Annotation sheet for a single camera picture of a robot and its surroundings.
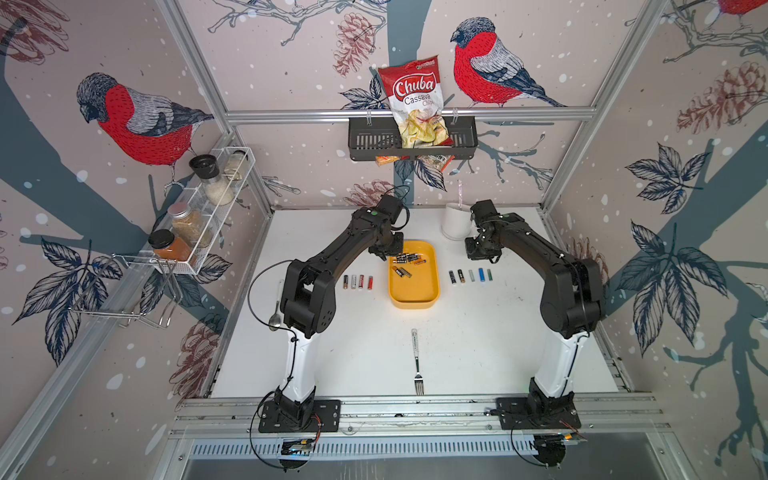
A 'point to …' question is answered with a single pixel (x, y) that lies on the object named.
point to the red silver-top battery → (370, 283)
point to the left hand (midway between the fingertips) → (401, 245)
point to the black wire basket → (377, 139)
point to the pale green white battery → (472, 276)
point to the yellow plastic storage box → (421, 291)
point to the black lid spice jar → (216, 188)
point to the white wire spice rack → (234, 170)
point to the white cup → (456, 221)
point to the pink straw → (460, 193)
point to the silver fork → (418, 380)
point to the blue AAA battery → (452, 276)
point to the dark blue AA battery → (481, 275)
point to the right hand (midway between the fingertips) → (473, 251)
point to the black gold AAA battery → (461, 276)
